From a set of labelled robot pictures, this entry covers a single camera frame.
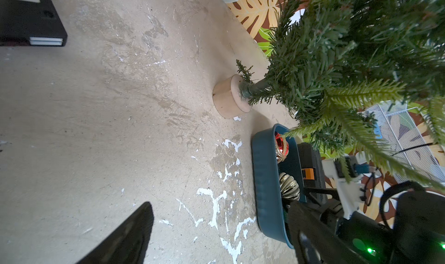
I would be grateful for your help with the teal plastic tray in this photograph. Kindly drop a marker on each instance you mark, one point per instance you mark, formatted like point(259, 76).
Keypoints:
point(266, 169)

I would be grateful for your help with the white mesh basket right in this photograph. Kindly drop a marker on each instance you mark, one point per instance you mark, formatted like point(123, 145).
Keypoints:
point(403, 129)

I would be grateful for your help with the round wooden tree base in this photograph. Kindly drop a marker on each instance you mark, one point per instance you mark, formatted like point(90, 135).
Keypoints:
point(227, 98)

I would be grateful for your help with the gold ribbed ornament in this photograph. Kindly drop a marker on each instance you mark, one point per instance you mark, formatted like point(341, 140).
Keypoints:
point(289, 187)

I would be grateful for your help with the red and gold ornament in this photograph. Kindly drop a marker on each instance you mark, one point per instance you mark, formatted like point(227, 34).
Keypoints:
point(281, 147)

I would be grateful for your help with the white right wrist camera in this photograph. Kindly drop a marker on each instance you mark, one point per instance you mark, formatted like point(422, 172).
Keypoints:
point(350, 181)

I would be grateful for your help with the black oval device with orange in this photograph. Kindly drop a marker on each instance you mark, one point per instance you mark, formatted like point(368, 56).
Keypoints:
point(311, 167)

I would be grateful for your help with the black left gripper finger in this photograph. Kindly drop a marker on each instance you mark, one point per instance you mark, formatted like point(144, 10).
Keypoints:
point(128, 243)

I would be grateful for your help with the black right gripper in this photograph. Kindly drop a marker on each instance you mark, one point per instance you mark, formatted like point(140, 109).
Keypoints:
point(417, 235)

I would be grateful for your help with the small green christmas tree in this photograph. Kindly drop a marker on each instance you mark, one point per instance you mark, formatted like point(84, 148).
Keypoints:
point(332, 59)

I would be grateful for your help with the black power adapter box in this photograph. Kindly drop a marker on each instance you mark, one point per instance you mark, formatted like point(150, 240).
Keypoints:
point(31, 23)

